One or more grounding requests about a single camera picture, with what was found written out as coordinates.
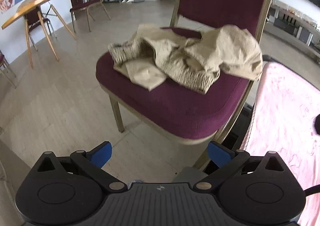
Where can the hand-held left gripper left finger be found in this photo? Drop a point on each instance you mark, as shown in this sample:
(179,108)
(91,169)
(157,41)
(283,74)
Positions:
(102,153)

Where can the grey television stand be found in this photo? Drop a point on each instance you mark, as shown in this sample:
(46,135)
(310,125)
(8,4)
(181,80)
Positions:
(287,13)

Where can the round wooden table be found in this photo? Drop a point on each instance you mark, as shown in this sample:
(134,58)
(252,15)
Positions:
(37,3)

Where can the beige pants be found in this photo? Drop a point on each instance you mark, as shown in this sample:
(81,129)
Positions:
(225,48)

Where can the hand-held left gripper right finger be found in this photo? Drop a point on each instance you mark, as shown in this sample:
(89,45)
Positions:
(217,153)

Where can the pink towel covered table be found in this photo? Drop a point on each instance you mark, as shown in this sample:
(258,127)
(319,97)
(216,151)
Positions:
(282,116)

